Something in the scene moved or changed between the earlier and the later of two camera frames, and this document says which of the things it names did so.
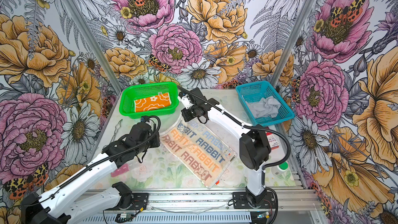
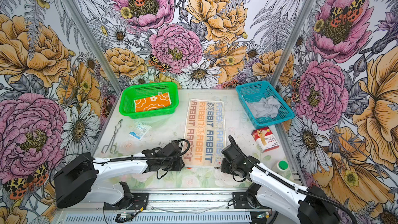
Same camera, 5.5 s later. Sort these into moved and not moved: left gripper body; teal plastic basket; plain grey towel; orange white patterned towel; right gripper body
Moved: right gripper body; left gripper body
Not moved: teal plastic basket; plain grey towel; orange white patterned towel
